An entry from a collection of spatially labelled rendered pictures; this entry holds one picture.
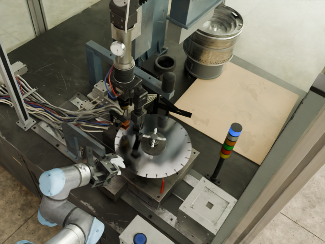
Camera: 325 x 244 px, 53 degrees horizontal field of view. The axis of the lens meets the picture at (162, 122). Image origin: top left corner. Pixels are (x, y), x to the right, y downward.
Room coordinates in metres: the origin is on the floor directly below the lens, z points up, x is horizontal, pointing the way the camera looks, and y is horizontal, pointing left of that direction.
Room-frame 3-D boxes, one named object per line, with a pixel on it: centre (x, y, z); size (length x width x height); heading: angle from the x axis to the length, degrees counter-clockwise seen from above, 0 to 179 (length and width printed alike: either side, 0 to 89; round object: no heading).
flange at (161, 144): (0.79, 0.02, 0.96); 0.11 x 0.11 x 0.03
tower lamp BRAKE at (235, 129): (0.78, -0.28, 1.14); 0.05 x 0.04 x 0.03; 150
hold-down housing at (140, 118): (0.80, 0.10, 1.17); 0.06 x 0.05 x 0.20; 51
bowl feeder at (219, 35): (1.55, -0.20, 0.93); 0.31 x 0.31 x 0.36
